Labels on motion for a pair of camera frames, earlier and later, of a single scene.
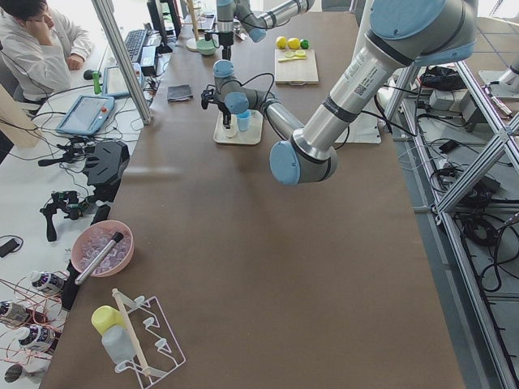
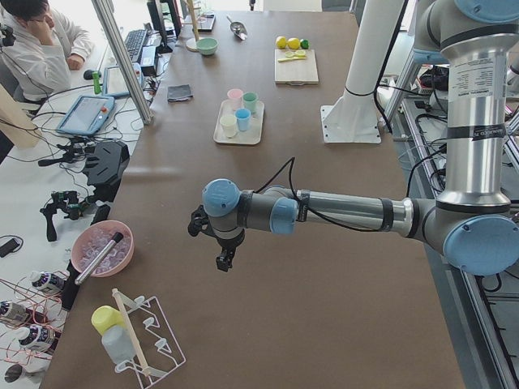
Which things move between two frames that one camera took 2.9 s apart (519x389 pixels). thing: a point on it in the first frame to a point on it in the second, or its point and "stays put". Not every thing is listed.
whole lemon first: (281, 42) stays put
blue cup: (243, 120) stays put
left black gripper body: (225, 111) to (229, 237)
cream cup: (230, 132) stays put
